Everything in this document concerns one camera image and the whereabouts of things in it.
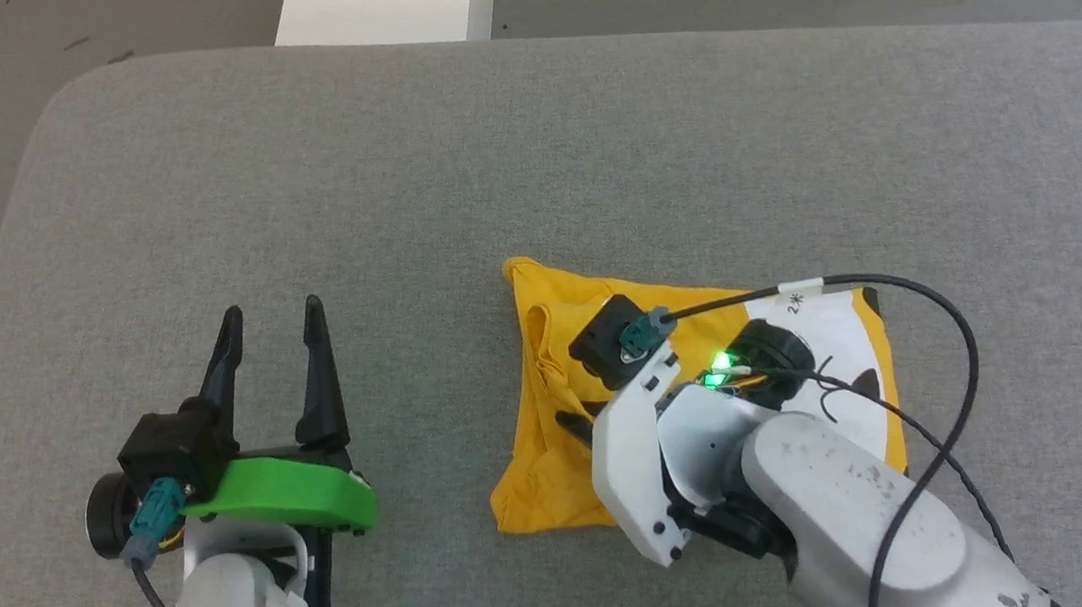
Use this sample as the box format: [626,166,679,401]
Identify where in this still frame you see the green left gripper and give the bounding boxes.
[64,289,382,565]

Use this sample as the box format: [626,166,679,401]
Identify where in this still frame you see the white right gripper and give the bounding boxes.
[545,312,835,579]

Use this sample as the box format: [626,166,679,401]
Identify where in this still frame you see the yellow cartoon print shirt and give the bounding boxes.
[465,218,914,542]

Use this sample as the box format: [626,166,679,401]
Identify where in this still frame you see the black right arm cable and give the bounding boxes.
[613,261,1006,607]

